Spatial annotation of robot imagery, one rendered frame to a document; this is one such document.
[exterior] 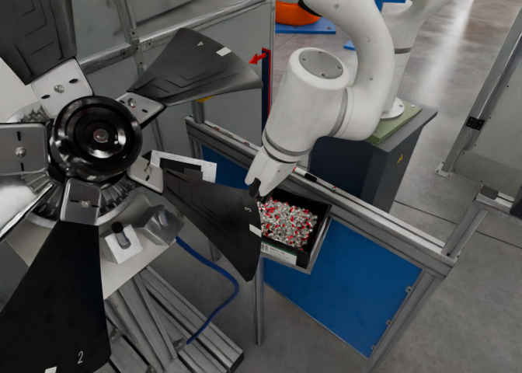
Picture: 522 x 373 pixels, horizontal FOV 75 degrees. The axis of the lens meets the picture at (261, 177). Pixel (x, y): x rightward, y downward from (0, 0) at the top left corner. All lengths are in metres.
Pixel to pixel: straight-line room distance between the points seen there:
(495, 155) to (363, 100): 1.94
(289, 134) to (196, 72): 0.27
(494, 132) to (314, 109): 1.93
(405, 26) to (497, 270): 1.46
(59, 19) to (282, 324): 1.40
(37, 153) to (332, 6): 0.46
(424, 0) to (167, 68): 0.62
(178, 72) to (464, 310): 1.64
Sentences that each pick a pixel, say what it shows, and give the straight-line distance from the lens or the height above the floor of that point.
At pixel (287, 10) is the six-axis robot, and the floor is 0.21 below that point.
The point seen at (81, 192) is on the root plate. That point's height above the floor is 1.14.
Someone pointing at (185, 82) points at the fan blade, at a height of 1.21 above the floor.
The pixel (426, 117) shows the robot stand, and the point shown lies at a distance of 1.17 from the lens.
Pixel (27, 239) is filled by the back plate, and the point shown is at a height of 0.98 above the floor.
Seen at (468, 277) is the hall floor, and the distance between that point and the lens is 2.03.
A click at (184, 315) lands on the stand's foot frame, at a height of 0.08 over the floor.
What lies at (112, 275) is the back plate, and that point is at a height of 0.86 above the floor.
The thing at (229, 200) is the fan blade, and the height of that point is 1.00.
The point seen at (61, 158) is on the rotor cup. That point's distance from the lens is 0.54.
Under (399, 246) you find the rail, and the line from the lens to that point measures 0.92.
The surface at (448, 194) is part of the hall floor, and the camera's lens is 2.39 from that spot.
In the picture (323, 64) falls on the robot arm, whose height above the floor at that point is 1.32.
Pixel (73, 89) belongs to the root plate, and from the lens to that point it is 0.61.
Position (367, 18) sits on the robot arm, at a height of 1.37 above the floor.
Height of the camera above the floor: 1.51
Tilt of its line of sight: 43 degrees down
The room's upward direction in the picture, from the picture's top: straight up
